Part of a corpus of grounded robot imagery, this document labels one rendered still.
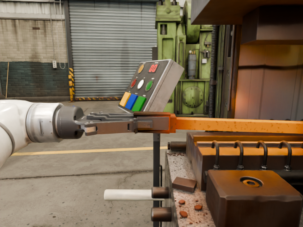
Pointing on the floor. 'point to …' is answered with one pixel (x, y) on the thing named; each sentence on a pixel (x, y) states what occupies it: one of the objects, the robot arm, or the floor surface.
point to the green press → (184, 57)
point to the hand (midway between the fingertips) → (153, 121)
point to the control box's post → (156, 168)
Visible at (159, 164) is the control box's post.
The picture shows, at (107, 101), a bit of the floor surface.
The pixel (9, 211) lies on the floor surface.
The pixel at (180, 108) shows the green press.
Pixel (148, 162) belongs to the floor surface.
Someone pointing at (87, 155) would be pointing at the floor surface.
